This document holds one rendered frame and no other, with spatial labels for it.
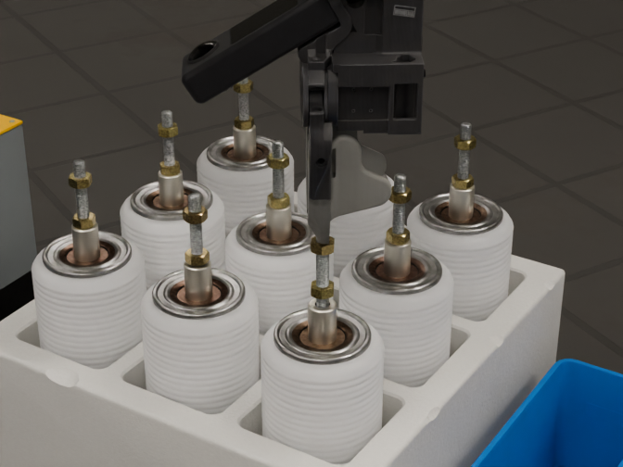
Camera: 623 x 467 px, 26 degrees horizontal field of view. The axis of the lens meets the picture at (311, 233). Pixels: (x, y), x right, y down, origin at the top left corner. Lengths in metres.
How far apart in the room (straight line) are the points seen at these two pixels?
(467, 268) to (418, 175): 0.67
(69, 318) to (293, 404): 0.23
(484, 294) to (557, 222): 0.55
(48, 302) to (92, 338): 0.05
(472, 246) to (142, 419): 0.32
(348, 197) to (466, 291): 0.28
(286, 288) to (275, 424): 0.15
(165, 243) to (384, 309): 0.23
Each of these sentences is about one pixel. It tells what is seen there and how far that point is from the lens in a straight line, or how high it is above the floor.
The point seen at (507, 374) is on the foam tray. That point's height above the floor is 0.13.
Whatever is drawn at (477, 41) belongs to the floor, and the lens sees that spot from 2.33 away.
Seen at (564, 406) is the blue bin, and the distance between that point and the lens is 1.30.
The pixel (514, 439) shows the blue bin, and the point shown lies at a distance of 1.20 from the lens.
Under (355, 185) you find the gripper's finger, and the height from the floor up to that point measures 0.39.
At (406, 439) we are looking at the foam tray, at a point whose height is 0.18.
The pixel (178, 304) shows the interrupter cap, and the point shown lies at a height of 0.25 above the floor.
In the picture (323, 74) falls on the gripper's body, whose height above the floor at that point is 0.48.
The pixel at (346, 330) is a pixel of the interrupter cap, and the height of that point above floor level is 0.25.
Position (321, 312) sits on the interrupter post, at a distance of 1.02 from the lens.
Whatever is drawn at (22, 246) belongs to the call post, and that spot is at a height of 0.19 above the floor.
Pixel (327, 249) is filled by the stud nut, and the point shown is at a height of 0.33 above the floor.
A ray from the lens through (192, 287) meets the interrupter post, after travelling 1.09.
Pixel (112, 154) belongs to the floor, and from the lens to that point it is 1.93.
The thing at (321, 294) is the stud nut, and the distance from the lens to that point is 1.01.
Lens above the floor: 0.83
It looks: 29 degrees down
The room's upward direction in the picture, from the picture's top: straight up
